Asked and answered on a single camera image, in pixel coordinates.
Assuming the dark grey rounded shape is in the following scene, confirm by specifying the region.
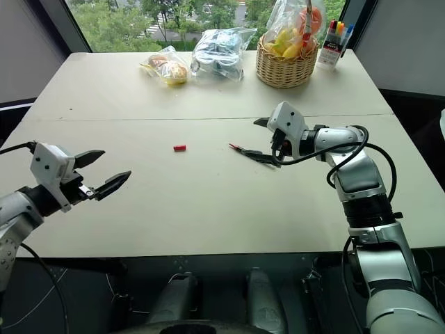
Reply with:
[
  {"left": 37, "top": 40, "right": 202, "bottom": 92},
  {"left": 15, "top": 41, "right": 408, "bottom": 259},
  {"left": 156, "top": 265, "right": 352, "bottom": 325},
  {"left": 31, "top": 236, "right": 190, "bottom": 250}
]
[{"left": 148, "top": 271, "right": 200, "bottom": 325}]

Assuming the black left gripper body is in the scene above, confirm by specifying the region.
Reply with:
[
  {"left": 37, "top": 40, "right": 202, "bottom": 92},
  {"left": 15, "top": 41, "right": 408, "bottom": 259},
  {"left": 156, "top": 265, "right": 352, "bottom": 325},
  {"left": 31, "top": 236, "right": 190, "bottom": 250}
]
[{"left": 59, "top": 170, "right": 97, "bottom": 207}]

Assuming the plastic bag of blue items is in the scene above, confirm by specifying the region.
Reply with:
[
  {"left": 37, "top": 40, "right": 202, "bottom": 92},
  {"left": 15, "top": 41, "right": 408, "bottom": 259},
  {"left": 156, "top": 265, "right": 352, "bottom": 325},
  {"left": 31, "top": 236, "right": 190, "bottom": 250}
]
[{"left": 189, "top": 27, "right": 258, "bottom": 85}]

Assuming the box of markers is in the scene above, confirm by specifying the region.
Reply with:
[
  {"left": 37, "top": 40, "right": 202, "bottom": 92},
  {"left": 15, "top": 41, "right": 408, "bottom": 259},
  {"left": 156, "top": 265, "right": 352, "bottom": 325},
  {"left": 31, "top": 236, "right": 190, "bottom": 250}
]
[{"left": 316, "top": 19, "right": 356, "bottom": 72}]

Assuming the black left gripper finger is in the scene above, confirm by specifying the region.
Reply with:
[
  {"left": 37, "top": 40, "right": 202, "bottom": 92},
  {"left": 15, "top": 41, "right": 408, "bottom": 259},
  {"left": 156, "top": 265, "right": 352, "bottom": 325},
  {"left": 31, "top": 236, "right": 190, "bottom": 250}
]
[
  {"left": 92, "top": 170, "right": 133, "bottom": 202},
  {"left": 74, "top": 150, "right": 106, "bottom": 172}
]

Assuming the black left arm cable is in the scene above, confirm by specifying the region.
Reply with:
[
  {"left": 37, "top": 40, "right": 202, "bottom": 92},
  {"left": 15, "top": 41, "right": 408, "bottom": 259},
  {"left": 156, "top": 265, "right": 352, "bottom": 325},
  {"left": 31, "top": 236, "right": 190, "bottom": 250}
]
[{"left": 0, "top": 141, "right": 38, "bottom": 156}]

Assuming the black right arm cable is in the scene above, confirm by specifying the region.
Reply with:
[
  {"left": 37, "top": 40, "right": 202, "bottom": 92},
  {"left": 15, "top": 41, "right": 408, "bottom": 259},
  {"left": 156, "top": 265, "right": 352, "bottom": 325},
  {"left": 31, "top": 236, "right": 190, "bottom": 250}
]
[{"left": 271, "top": 125, "right": 398, "bottom": 224}]

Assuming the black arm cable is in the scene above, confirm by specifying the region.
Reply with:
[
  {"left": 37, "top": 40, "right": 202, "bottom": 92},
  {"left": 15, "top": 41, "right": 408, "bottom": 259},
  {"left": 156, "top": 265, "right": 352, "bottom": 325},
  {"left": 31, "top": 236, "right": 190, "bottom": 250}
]
[
  {"left": 0, "top": 141, "right": 38, "bottom": 156},
  {"left": 271, "top": 125, "right": 398, "bottom": 224}
]

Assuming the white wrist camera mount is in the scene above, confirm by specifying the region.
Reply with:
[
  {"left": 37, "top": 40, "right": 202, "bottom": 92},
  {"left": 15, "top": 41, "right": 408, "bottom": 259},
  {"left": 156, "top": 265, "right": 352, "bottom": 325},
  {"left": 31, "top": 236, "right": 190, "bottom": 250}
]
[
  {"left": 266, "top": 101, "right": 309, "bottom": 159},
  {"left": 30, "top": 141, "right": 76, "bottom": 214}
]

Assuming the plastic bag of bread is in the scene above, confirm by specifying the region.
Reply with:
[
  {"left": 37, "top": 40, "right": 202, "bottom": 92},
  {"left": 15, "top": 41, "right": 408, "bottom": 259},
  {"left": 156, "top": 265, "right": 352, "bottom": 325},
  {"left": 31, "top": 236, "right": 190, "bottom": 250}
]
[{"left": 139, "top": 45, "right": 191, "bottom": 87}]

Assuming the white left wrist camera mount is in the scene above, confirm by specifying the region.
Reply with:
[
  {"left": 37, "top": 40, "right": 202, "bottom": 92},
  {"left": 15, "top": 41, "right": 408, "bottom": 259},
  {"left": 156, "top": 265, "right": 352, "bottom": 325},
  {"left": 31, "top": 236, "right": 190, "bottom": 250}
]
[{"left": 30, "top": 141, "right": 76, "bottom": 214}]

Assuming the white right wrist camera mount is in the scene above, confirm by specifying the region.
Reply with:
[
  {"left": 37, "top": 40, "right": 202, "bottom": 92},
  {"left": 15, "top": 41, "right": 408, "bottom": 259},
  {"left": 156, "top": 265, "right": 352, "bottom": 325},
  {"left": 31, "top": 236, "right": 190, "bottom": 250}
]
[{"left": 266, "top": 101, "right": 309, "bottom": 159}]

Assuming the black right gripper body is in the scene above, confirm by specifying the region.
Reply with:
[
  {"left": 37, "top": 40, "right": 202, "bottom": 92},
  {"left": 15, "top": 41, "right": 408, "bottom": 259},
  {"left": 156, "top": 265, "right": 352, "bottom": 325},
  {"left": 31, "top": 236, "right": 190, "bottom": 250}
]
[{"left": 269, "top": 128, "right": 295, "bottom": 162}]

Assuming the black table frame bracket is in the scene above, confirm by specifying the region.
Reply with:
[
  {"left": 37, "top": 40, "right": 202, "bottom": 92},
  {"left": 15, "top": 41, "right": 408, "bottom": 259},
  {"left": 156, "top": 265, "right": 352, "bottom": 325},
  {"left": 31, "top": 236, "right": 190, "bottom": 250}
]
[{"left": 300, "top": 268, "right": 335, "bottom": 328}]

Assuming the window with trees outside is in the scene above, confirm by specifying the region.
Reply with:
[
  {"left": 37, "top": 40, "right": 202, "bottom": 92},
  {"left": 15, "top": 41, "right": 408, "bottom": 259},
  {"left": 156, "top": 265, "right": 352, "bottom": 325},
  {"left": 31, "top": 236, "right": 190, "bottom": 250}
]
[{"left": 64, "top": 0, "right": 348, "bottom": 54}]

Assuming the plastic bag of toy fruit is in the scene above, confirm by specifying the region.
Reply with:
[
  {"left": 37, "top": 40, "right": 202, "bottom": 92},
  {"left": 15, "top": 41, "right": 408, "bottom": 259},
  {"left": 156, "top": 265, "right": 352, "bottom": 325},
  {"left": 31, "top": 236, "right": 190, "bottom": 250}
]
[{"left": 264, "top": 0, "right": 328, "bottom": 60}]

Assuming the woven wicker basket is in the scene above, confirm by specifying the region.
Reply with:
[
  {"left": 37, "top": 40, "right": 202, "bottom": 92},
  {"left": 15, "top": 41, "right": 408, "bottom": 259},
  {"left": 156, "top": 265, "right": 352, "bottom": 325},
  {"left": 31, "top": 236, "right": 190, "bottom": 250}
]
[{"left": 255, "top": 33, "right": 320, "bottom": 90}]

